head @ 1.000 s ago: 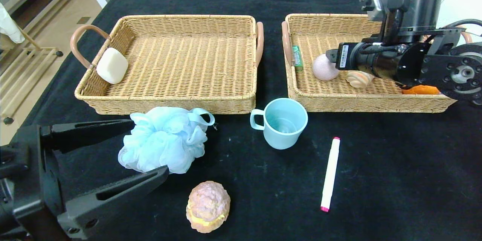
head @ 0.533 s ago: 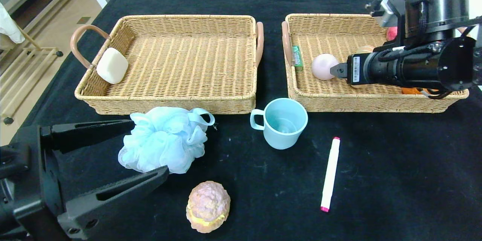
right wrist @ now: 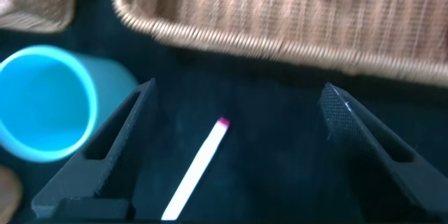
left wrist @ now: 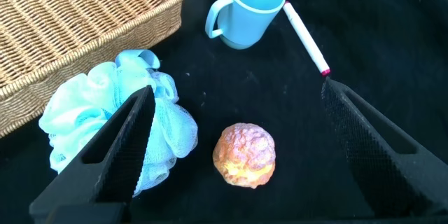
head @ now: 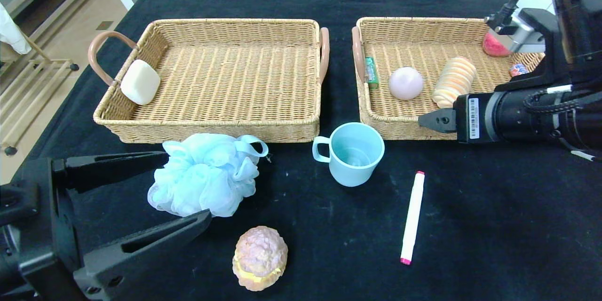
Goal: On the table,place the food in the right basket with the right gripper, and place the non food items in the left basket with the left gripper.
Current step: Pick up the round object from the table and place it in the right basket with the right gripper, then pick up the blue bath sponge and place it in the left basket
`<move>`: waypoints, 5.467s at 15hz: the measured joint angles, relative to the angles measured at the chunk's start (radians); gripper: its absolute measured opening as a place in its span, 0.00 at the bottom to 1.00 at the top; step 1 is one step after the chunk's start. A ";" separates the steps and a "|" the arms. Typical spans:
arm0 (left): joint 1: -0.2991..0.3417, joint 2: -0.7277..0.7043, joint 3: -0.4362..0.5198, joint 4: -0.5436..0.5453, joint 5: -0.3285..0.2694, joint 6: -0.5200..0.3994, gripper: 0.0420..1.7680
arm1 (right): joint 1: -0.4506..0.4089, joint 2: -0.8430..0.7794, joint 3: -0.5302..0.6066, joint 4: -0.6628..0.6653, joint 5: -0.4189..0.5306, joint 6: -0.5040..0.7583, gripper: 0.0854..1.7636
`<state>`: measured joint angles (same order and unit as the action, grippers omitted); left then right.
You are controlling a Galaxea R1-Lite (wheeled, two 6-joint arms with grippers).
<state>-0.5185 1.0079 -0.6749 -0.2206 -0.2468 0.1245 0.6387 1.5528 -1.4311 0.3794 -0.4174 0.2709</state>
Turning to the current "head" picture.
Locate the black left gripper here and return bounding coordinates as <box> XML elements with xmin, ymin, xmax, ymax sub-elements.
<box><xmin>0</xmin><ymin>150</ymin><xmax>212</xmax><ymax>301</ymax></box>

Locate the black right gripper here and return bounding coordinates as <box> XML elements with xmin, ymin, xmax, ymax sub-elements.
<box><xmin>418</xmin><ymin>87</ymin><xmax>554</xmax><ymax>143</ymax></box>

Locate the striped spiral bread roll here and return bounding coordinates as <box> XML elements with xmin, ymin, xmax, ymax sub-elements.
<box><xmin>431</xmin><ymin>56</ymin><xmax>478</xmax><ymax>109</ymax></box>

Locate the smooth pink round bun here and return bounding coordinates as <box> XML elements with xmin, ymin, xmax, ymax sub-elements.
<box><xmin>388</xmin><ymin>66</ymin><xmax>425</xmax><ymax>101</ymax></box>

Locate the light blue mesh bath pouf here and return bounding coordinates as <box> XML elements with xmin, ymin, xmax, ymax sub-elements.
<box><xmin>147</xmin><ymin>133</ymin><xmax>269</xmax><ymax>218</ymax></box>

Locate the light blue plastic mug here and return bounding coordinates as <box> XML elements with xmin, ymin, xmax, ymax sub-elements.
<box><xmin>312</xmin><ymin>122</ymin><xmax>385</xmax><ymax>188</ymax></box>

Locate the wicker basket holding food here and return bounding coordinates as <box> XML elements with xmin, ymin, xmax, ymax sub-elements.
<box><xmin>351</xmin><ymin>17</ymin><xmax>546</xmax><ymax>141</ymax></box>

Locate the wicker basket holding soap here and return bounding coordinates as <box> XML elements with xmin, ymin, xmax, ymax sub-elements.
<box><xmin>88</xmin><ymin>18</ymin><xmax>330</xmax><ymax>144</ymax></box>

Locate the green candy pack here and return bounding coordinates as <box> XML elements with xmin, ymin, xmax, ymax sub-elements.
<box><xmin>365</xmin><ymin>56</ymin><xmax>380</xmax><ymax>90</ymax></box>

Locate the red apple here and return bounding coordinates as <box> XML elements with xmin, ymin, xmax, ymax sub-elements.
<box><xmin>483</xmin><ymin>31</ymin><xmax>513</xmax><ymax>57</ymax></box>

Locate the white marker with pink cap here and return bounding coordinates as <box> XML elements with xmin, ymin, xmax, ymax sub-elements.
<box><xmin>400</xmin><ymin>171</ymin><xmax>426</xmax><ymax>265</ymax></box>

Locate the white soap bar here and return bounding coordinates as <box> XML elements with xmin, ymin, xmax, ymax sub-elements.
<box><xmin>120</xmin><ymin>59</ymin><xmax>161</xmax><ymax>106</ymax></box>

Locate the wooden rolling rack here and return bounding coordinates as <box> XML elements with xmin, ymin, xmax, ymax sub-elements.
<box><xmin>0</xmin><ymin>33</ymin><xmax>80</xmax><ymax>157</ymax></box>

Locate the black tablecloth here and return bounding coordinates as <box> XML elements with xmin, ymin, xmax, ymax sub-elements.
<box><xmin>0</xmin><ymin>0</ymin><xmax>602</xmax><ymax>301</ymax></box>

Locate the white cloth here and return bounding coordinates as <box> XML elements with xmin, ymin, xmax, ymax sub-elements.
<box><xmin>0</xmin><ymin>2</ymin><xmax>32</xmax><ymax>55</ymax></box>

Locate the braided right arm cable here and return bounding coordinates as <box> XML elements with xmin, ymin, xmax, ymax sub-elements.
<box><xmin>523</xmin><ymin>88</ymin><xmax>602</xmax><ymax>116</ymax></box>

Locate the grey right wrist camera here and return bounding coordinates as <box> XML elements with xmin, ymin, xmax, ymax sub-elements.
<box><xmin>487</xmin><ymin>8</ymin><xmax>549</xmax><ymax>55</ymax></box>

